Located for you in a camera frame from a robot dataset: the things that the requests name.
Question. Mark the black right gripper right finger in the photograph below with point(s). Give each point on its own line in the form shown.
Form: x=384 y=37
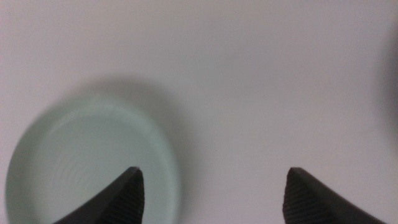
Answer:
x=308 y=202

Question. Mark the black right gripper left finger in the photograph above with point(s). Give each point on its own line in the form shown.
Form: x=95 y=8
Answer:
x=121 y=202

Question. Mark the pale green shallow bowl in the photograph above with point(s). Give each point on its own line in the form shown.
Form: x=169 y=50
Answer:
x=77 y=149

